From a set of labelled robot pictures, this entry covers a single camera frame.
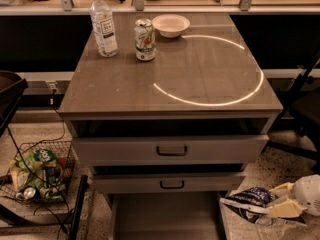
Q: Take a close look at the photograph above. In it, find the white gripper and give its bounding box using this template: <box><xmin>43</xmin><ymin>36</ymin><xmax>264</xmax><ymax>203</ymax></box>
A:
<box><xmin>267</xmin><ymin>174</ymin><xmax>320</xmax><ymax>218</ymax></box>

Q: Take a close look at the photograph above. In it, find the blue chip bag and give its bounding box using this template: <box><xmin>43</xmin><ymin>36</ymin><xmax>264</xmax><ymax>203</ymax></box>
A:
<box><xmin>220</xmin><ymin>186</ymin><xmax>306</xmax><ymax>226</ymax></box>

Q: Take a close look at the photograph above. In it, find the open bottom drawer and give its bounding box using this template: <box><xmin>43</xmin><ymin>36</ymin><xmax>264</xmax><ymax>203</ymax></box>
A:
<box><xmin>108</xmin><ymin>192</ymin><xmax>227</xmax><ymax>240</ymax></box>

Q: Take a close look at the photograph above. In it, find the grey drawer cabinet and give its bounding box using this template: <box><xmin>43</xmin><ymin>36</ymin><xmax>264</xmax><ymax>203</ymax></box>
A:
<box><xmin>58</xmin><ymin>11</ymin><xmax>284</xmax><ymax>240</ymax></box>

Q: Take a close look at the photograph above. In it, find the green snack bag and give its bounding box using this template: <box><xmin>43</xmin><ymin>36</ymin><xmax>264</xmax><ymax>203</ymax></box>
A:
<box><xmin>15</xmin><ymin>147</ymin><xmax>58</xmax><ymax>189</ymax></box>

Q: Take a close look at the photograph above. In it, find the black office chair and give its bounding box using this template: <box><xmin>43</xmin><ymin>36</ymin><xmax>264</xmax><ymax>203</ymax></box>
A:
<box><xmin>267</xmin><ymin>50</ymin><xmax>320</xmax><ymax>173</ymax></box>

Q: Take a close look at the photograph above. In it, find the black stand leg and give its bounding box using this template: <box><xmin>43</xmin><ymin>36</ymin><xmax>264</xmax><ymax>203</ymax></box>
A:
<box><xmin>68</xmin><ymin>175</ymin><xmax>88</xmax><ymax>240</ymax></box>

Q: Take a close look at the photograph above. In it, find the green white soda can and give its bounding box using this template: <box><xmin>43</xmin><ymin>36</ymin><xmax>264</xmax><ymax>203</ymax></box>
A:
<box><xmin>134</xmin><ymin>18</ymin><xmax>155</xmax><ymax>61</ymax></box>

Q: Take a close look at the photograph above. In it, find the white paper bowl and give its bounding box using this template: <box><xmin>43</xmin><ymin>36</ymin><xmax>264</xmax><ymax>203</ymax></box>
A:
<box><xmin>152</xmin><ymin>14</ymin><xmax>190</xmax><ymax>38</ymax></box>

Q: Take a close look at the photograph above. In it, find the clear plastic water bottle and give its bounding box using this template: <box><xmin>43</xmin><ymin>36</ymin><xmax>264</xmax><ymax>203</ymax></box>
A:
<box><xmin>90</xmin><ymin>0</ymin><xmax>118</xmax><ymax>57</ymax></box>

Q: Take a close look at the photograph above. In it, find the silver can in basket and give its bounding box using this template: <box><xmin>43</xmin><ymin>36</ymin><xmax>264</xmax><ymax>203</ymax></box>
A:
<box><xmin>23</xmin><ymin>187</ymin><xmax>36</xmax><ymax>200</ymax></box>

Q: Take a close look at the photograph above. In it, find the top drawer with black handle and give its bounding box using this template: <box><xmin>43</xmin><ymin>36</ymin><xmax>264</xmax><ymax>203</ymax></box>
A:
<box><xmin>72</xmin><ymin>135</ymin><xmax>268</xmax><ymax>166</ymax></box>

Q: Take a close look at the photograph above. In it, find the drawer with black handle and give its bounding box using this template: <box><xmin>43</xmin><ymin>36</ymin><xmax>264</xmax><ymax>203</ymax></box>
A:
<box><xmin>94</xmin><ymin>172</ymin><xmax>245</xmax><ymax>194</ymax></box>
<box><xmin>72</xmin><ymin>135</ymin><xmax>268</xmax><ymax>166</ymax></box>

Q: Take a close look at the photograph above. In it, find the middle drawer with black handle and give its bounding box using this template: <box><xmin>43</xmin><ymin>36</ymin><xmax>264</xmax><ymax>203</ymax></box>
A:
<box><xmin>94</xmin><ymin>172</ymin><xmax>245</xmax><ymax>194</ymax></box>

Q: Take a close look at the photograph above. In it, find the wire basket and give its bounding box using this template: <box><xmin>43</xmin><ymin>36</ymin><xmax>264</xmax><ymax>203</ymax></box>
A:
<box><xmin>0</xmin><ymin>141</ymin><xmax>75</xmax><ymax>203</ymax></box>

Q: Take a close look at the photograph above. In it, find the black cable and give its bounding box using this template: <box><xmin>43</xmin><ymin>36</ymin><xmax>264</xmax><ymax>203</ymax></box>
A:
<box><xmin>0</xmin><ymin>88</ymin><xmax>73</xmax><ymax>237</ymax></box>

